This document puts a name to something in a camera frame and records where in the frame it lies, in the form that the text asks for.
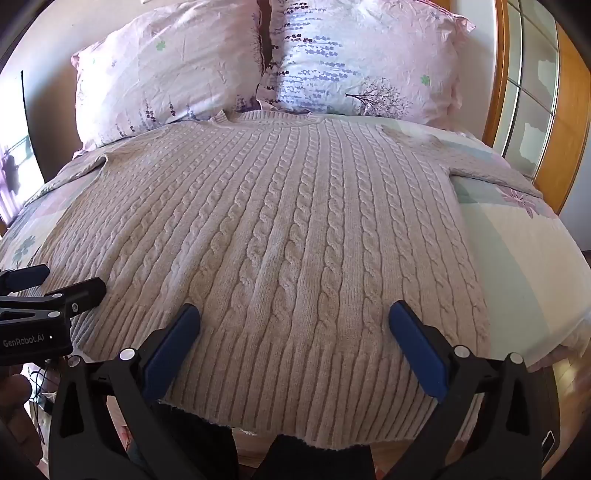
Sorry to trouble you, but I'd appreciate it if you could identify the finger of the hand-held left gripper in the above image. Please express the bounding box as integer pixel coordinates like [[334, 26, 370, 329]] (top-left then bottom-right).
[[0, 277, 107, 319], [0, 264, 51, 292]]

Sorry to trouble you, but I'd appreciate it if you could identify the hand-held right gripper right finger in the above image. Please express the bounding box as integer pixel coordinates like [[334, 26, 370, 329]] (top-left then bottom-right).
[[370, 299, 562, 480]]

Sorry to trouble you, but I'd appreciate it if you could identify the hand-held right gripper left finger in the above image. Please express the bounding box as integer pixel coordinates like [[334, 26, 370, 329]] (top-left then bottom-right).
[[48, 303, 239, 480]]

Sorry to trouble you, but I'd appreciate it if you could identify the beige cable-knit sweater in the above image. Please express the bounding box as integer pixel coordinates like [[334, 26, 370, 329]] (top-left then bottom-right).
[[9, 110, 546, 450]]

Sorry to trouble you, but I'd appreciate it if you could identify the patchwork floral bed sheet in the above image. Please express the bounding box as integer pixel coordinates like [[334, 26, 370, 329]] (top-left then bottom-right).
[[0, 112, 587, 374]]

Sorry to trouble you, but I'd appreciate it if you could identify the pink floral pillow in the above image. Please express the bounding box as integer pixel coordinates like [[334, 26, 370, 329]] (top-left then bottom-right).
[[71, 0, 266, 149]]

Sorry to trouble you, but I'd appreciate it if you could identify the pink lavender print pillow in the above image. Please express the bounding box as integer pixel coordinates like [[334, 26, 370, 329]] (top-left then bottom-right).
[[255, 0, 477, 130]]

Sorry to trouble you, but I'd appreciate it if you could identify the wooden frame glass door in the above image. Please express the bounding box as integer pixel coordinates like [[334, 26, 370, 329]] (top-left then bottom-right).
[[482, 0, 591, 215]]

